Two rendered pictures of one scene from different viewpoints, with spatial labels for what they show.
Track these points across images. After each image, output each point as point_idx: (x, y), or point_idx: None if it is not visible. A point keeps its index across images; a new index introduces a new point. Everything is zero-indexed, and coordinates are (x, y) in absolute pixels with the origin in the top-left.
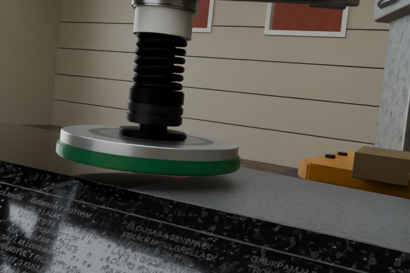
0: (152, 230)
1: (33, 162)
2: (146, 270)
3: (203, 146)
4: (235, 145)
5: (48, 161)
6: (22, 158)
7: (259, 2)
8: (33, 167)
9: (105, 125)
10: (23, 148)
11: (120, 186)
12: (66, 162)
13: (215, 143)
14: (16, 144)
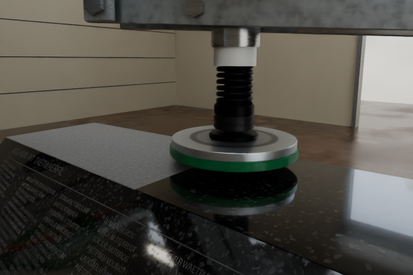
0: None
1: (315, 166)
2: None
3: (203, 128)
4: (176, 133)
5: (308, 169)
6: (329, 170)
7: (157, 24)
8: (305, 160)
9: (277, 149)
10: (364, 191)
11: None
12: (296, 170)
13: (190, 133)
14: (388, 201)
